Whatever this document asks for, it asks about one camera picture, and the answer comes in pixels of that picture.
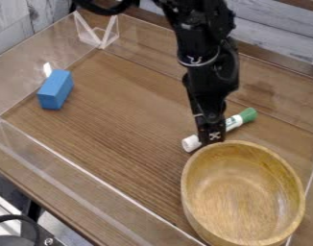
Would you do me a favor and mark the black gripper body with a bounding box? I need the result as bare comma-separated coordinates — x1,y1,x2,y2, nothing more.
184,45,239,124

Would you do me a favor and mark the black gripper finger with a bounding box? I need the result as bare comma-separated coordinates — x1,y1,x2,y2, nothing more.
196,115,227,146

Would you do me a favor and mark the green white Expo marker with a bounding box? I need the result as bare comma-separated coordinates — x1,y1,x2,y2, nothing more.
181,108,259,153

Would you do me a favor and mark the brown wooden bowl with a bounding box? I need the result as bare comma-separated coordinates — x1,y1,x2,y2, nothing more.
181,140,306,246

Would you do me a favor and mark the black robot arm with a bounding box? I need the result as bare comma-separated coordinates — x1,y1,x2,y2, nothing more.
152,0,240,145

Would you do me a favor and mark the blue foam block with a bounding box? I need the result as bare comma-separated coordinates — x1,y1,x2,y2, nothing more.
38,69,75,110

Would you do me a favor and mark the black metal device corner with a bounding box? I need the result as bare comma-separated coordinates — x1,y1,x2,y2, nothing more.
21,221,66,246

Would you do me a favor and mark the clear acrylic corner bracket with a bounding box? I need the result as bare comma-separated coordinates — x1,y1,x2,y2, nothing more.
74,12,120,50

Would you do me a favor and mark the clear acrylic front wall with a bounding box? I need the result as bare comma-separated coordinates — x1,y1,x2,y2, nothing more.
0,115,205,246

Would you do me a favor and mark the black cable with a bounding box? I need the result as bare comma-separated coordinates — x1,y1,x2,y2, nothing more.
0,214,39,246

